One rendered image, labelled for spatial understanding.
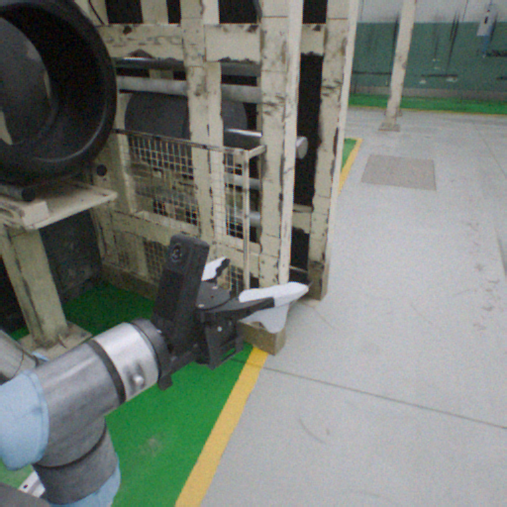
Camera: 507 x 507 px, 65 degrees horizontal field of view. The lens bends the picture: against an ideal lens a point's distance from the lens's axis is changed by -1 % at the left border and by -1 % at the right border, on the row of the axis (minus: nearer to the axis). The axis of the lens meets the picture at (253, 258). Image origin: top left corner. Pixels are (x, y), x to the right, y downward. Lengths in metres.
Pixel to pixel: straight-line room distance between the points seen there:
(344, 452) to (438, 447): 0.35
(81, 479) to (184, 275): 0.23
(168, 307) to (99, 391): 0.11
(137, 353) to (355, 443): 1.34
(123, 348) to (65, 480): 0.14
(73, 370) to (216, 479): 1.20
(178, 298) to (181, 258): 0.04
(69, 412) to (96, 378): 0.04
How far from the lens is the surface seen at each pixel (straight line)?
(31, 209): 1.44
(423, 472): 1.70
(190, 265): 0.44
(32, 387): 0.42
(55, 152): 1.74
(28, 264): 1.94
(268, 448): 1.64
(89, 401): 0.42
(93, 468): 0.48
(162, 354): 0.44
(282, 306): 0.50
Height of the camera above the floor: 1.36
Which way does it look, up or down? 30 degrees down
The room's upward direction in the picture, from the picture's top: straight up
